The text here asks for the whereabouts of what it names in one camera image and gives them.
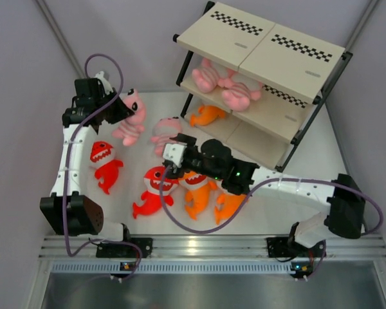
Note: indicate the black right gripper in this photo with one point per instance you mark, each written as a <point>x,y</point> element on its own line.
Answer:
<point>190,142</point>

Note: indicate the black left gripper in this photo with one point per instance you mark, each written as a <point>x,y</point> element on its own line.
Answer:
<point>122,111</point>

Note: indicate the pink striped plush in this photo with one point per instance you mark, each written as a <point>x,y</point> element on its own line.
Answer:
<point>240,90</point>
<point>210,74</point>
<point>130,129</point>
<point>163,132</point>

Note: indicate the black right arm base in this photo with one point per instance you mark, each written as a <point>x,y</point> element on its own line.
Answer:
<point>283,247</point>

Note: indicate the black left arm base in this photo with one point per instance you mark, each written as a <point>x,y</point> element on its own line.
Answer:
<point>110,250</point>

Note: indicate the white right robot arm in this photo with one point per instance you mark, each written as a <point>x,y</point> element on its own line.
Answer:
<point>339,204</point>

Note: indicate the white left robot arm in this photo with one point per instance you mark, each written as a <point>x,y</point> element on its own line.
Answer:
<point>69,209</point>

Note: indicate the orange shark plush on shelf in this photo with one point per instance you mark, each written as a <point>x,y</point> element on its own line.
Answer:
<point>206,115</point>

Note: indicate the beige three-tier shelf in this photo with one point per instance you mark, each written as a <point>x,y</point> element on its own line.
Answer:
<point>298,72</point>

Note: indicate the orange shark plush centre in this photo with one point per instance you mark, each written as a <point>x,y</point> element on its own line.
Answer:
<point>199,189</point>

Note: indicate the red shark plush centre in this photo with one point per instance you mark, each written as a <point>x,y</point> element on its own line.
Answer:
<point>150,198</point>

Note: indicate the red shark plush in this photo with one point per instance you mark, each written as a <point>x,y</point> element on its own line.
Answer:
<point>106,165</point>
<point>150,198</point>

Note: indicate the red shark plush left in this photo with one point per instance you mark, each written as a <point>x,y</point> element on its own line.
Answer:
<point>106,165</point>

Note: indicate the orange shark plush right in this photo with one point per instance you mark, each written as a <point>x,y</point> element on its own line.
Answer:
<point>226,205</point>

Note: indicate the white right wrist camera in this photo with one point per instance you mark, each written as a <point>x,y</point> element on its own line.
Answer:
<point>174,153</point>

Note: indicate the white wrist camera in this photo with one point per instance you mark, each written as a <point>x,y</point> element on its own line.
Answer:
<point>174,153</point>
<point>106,84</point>

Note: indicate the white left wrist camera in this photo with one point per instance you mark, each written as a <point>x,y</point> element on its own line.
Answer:
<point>106,84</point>

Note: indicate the grey slotted cable duct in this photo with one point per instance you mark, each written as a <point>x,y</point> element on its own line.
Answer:
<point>172,267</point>

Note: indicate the aluminium mounting rail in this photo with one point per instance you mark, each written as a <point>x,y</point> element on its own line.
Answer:
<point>255,246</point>

